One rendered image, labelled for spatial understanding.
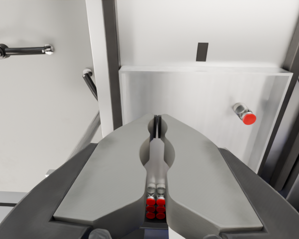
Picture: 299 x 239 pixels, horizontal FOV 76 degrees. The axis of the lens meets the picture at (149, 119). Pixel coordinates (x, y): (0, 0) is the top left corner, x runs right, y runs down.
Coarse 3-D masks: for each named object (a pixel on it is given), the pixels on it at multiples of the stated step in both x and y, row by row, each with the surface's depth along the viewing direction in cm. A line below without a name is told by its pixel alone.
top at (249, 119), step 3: (246, 114) 31; (249, 114) 30; (252, 114) 30; (243, 117) 31; (246, 117) 31; (249, 117) 31; (252, 117) 31; (255, 117) 31; (243, 120) 31; (246, 120) 31; (249, 120) 31; (252, 120) 31; (255, 120) 31; (246, 123) 31; (249, 123) 31; (252, 123) 31
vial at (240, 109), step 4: (236, 104) 34; (240, 104) 34; (244, 104) 34; (236, 108) 34; (240, 108) 33; (244, 108) 32; (248, 108) 32; (236, 112) 33; (240, 112) 32; (244, 112) 32; (248, 112) 31; (240, 116) 32
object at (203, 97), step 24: (120, 72) 29; (144, 72) 29; (168, 72) 29; (192, 72) 29; (216, 72) 29; (240, 72) 29; (264, 72) 29; (288, 72) 29; (144, 96) 35; (168, 96) 34; (192, 96) 34; (216, 96) 34; (240, 96) 34; (264, 96) 34; (192, 120) 37; (216, 120) 36; (240, 120) 36; (264, 120) 35; (216, 144) 39; (240, 144) 39; (264, 144) 35; (168, 168) 43
